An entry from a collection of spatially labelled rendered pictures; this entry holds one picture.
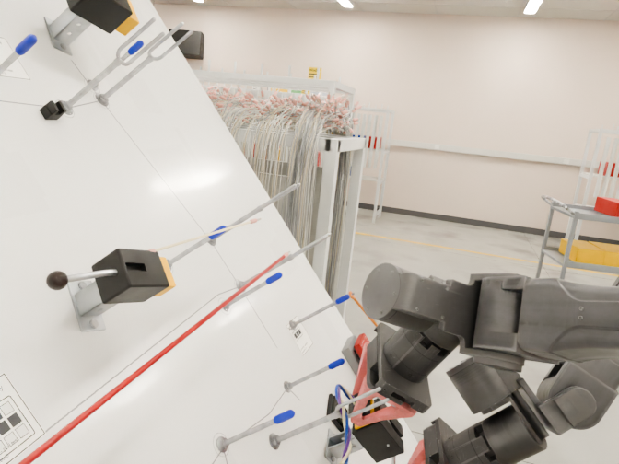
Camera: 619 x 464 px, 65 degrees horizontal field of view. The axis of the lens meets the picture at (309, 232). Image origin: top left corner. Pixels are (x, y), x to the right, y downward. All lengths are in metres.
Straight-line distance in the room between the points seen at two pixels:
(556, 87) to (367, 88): 2.96
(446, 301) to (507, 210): 8.21
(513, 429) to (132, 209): 0.49
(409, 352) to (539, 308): 0.16
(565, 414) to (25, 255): 0.55
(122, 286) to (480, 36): 8.43
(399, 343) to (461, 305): 0.09
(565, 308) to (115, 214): 0.42
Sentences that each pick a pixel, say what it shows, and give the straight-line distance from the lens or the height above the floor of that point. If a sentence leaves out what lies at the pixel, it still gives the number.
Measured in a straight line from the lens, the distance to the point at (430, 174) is 8.60.
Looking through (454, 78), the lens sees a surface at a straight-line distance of 8.61.
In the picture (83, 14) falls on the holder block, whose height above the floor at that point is 1.57.
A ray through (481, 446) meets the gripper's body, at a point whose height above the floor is 1.13.
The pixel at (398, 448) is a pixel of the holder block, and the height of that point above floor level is 1.11.
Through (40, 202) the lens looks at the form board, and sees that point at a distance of 0.49.
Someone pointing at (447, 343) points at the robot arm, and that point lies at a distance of 0.54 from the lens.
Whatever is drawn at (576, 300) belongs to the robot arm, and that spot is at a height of 1.37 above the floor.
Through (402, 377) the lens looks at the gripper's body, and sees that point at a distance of 0.56.
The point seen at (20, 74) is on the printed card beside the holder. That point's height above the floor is 1.50.
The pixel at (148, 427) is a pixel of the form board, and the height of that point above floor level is 1.22.
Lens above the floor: 1.48
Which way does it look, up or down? 13 degrees down
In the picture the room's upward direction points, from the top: 6 degrees clockwise
